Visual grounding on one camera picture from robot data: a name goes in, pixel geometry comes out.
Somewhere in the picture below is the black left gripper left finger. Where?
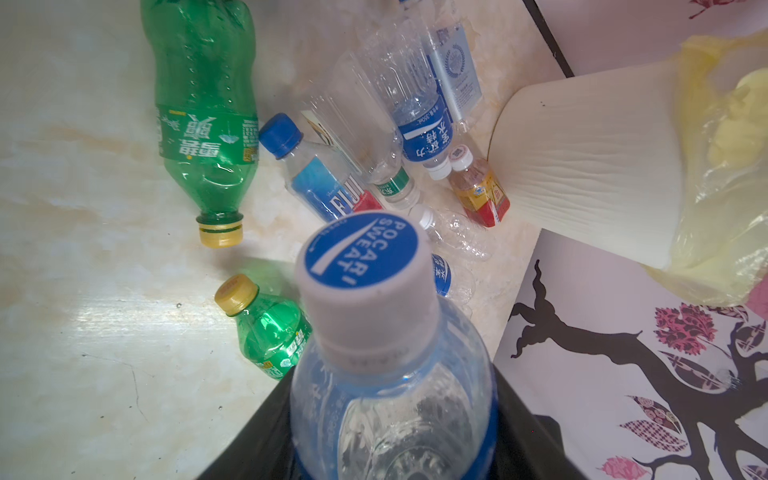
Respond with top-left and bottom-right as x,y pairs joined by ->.
198,368 -> 300,479

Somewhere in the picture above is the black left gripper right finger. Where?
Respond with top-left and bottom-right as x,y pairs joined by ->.
491,367 -> 585,479

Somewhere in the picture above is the cream bin yellow bag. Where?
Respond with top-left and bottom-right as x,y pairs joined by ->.
489,31 -> 767,307

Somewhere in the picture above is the green soda bottle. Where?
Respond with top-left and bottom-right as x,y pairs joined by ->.
214,274 -> 312,380
140,1 -> 259,249

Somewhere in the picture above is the bottle blue label white cap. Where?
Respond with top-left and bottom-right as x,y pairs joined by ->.
432,253 -> 476,319

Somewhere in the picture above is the clear crushed bottle white cap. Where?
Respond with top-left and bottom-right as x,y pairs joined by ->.
408,204 -> 495,261

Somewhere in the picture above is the red yellow label bottle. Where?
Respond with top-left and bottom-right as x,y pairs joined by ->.
448,144 -> 510,228

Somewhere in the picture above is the Fiji bottle red flower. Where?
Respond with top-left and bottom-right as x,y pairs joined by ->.
259,113 -> 383,222

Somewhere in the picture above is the clear bottle green cap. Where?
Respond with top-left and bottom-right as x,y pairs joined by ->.
300,51 -> 421,212

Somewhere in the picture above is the clear bottle pale blue label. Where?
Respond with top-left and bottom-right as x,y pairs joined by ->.
399,0 -> 483,134

